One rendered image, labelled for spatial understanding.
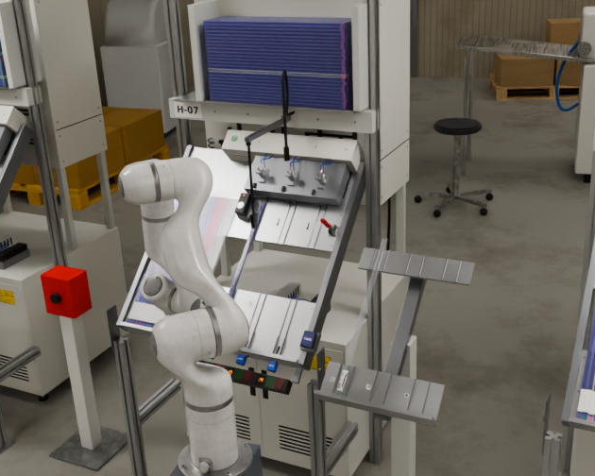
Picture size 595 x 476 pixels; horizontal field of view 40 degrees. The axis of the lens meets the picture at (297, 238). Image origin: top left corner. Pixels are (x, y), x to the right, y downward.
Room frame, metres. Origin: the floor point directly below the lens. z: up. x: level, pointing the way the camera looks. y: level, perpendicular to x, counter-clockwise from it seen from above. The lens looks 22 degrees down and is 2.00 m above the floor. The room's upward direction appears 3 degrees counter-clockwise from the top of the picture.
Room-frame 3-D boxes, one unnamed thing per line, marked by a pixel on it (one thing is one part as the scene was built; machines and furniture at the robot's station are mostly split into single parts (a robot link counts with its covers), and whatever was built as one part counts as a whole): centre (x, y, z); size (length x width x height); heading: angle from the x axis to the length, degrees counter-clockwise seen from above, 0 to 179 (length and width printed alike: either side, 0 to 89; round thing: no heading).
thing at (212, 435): (1.74, 0.24, 0.79); 0.19 x 0.19 x 0.18
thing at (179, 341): (1.72, 0.27, 1.00); 0.19 x 0.12 x 0.24; 111
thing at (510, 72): (8.84, -2.79, 0.36); 1.29 x 0.98 x 0.72; 72
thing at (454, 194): (5.42, -1.09, 0.30); 0.56 x 0.53 x 0.59; 160
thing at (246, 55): (2.74, 0.02, 1.52); 0.51 x 0.13 x 0.27; 63
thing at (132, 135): (6.44, 1.70, 0.23); 1.34 x 0.97 x 0.47; 162
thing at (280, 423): (2.88, 0.02, 0.31); 0.70 x 0.65 x 0.62; 63
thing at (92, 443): (2.80, 0.87, 0.39); 0.24 x 0.24 x 0.78; 63
